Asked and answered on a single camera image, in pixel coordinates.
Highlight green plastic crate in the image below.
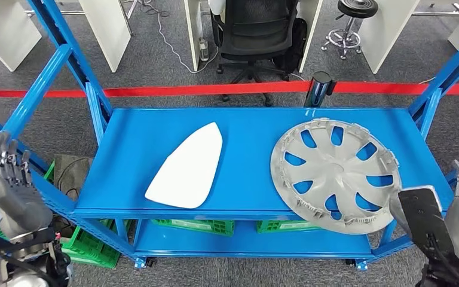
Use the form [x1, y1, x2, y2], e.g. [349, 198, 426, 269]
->
[256, 220, 322, 234]
[41, 158, 133, 270]
[151, 219, 235, 237]

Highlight black mesh office chair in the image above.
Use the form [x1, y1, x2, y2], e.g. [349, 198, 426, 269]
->
[209, 0, 299, 108]

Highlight white floor cable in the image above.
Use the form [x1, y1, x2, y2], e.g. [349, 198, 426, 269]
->
[134, 0, 219, 75]

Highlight blue metal shelf rack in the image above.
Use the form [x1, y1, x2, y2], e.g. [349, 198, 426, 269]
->
[0, 0, 459, 271]

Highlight white power strip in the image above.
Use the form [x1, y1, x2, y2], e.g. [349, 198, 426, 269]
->
[198, 37, 210, 62]

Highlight red barrier belt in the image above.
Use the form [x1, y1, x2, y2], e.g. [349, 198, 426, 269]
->
[0, 81, 459, 99]

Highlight silver plastic wheel hubcap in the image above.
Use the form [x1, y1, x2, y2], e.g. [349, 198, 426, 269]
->
[270, 117, 402, 236]

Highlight black bag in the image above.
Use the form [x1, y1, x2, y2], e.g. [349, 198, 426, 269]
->
[272, 17, 308, 75]

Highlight white triangular plastic panel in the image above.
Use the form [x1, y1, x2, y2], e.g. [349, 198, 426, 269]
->
[145, 121, 224, 209]

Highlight black round stool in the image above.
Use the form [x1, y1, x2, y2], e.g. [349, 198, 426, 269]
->
[320, 0, 379, 61]

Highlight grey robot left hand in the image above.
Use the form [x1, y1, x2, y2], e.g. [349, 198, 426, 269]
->
[0, 131, 54, 241]

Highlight chrome barrier post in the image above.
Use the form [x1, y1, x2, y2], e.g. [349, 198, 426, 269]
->
[303, 71, 338, 108]

